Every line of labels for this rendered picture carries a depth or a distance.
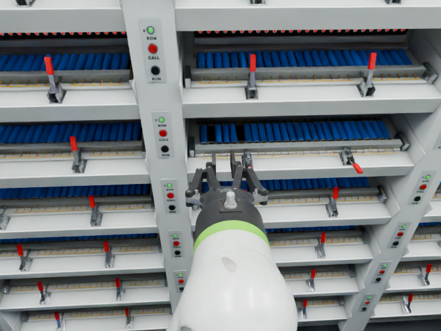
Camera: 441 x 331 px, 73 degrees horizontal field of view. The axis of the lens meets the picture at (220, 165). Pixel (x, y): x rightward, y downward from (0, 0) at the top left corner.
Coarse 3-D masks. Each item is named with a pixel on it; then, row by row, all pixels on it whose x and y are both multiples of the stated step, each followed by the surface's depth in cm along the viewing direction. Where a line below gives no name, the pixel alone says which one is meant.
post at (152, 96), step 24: (144, 0) 55; (168, 0) 55; (168, 24) 57; (168, 48) 60; (144, 72) 62; (168, 72) 62; (144, 96) 65; (168, 96) 65; (144, 120) 68; (168, 168) 76; (168, 216) 85; (168, 240) 91; (192, 240) 95; (168, 264) 97
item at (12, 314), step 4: (0, 312) 107; (4, 312) 109; (8, 312) 111; (12, 312) 114; (16, 312) 116; (0, 316) 108; (4, 316) 109; (8, 316) 111; (12, 316) 114; (16, 316) 116; (0, 320) 110; (4, 320) 110; (8, 320) 111; (12, 320) 114; (4, 324) 111; (8, 324) 111; (12, 324) 114; (8, 328) 113; (12, 328) 114
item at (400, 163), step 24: (192, 120) 88; (384, 120) 89; (192, 144) 79; (408, 144) 80; (192, 168) 78; (216, 168) 78; (264, 168) 78; (288, 168) 78; (312, 168) 79; (336, 168) 79; (384, 168) 80; (408, 168) 81
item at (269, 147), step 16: (208, 144) 80; (224, 144) 80; (240, 144) 80; (256, 144) 80; (272, 144) 80; (288, 144) 80; (304, 144) 80; (320, 144) 80; (336, 144) 80; (352, 144) 80; (368, 144) 81; (384, 144) 81; (400, 144) 81
